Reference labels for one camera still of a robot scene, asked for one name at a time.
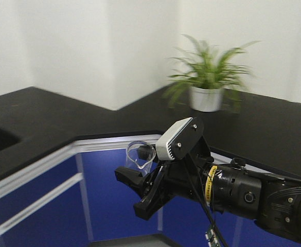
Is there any green circuit board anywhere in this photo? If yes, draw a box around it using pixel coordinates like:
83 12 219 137
205 225 221 247

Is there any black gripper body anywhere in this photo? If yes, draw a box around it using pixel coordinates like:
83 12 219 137
139 133 215 206

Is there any green potted plant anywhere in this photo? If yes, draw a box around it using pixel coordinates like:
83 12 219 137
162 34 256 112

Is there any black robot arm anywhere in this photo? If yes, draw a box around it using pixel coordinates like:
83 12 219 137
134 134 301 243

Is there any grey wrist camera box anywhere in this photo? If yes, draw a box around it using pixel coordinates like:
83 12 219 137
155 117 204 161

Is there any black camera cable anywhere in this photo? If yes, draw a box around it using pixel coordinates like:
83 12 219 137
183 153 229 247

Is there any clear glass beaker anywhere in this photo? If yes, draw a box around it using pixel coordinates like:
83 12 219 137
125 140 156 177

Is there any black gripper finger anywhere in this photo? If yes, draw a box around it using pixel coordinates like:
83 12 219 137
115 166 174 220
137 145 153 161

